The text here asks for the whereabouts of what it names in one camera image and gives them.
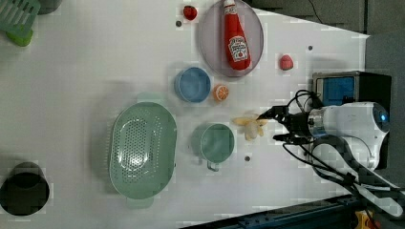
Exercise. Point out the large black cylinder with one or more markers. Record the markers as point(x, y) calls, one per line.
point(25, 191)

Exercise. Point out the black toaster oven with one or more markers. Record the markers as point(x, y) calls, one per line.
point(353, 89)

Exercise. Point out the orange slice toy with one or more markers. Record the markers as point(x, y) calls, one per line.
point(220, 92)

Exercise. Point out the blue bowl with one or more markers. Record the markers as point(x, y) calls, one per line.
point(192, 85)

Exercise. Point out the peeled toy banana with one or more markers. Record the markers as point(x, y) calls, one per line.
point(253, 126)

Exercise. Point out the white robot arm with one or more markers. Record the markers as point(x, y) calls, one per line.
point(343, 144)

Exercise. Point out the green colander basket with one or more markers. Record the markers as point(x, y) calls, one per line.
point(142, 150)

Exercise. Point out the red ketchup bottle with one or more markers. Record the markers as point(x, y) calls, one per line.
point(235, 43)

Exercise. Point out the grey round plate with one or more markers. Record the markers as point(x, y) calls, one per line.
point(211, 38)

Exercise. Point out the green dish rack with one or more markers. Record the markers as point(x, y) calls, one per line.
point(16, 19)

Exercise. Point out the green cup with handle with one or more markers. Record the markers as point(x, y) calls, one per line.
point(214, 143)

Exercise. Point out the small red tomato toy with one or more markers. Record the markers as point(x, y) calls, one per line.
point(190, 12)

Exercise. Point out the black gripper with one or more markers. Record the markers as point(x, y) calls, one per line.
point(296, 124)

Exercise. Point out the red strawberry toy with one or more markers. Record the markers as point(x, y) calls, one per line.
point(286, 63)

